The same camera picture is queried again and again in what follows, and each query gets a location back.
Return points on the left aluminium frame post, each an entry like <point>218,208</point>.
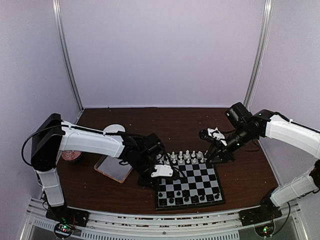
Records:
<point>56,4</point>

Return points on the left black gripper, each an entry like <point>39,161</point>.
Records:
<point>148,183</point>

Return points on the aluminium front rail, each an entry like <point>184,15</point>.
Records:
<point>112,220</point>

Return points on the red patterned bowl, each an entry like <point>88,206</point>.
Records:
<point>71,156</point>

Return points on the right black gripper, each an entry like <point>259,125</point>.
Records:
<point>221,151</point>

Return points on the black grey chessboard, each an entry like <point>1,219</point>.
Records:
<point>197,180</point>

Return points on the wooden rimmed black tray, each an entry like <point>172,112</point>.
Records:
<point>111,167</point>

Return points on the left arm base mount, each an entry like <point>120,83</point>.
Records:
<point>68,220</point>

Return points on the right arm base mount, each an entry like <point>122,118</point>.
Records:
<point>261,218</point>

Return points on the right aluminium frame post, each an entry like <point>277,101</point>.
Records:
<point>261,47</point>

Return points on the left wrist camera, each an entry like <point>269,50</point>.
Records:
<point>161,170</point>

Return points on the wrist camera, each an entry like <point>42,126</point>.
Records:
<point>213,136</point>
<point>161,170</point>

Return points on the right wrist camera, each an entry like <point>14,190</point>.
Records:
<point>213,136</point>

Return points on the white ceramic bowl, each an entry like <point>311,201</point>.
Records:
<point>114,128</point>

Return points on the aluminium frame post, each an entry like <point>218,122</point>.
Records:
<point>261,47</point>
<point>56,4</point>

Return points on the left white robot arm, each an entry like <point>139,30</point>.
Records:
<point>55,136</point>

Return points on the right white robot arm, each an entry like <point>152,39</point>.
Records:
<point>273,125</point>

